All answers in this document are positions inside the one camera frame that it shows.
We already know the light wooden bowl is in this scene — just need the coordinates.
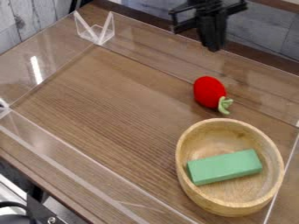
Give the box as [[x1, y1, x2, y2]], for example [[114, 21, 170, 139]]
[[175, 118, 284, 217]]

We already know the red knitted strawberry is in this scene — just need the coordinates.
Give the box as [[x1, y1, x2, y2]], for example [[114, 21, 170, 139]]
[[192, 76, 234, 115]]

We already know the green rectangular block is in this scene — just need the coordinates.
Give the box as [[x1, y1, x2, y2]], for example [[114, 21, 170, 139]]
[[186, 149, 263, 186]]

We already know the clear acrylic enclosure wall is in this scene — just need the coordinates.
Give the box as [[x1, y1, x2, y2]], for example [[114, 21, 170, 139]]
[[0, 7, 299, 224]]

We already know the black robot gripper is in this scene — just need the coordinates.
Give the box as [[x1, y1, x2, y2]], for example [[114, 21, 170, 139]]
[[168, 0, 248, 52]]

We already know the black metal stand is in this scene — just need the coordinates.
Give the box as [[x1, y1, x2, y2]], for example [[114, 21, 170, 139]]
[[0, 163, 70, 224]]

